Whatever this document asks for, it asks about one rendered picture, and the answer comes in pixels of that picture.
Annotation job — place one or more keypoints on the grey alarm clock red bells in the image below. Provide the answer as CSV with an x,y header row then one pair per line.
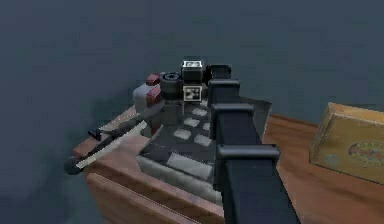
x,y
141,96

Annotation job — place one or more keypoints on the brown wooden chest of drawers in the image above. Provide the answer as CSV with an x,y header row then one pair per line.
x,y
320,196

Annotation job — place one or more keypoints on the yellow cardboard box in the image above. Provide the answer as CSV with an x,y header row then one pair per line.
x,y
346,140

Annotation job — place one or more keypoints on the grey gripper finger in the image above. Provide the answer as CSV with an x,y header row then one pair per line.
x,y
126,126
110,146

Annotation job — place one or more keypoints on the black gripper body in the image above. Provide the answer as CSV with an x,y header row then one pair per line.
x,y
171,86

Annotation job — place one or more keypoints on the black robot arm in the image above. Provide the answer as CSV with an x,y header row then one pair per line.
x,y
246,173

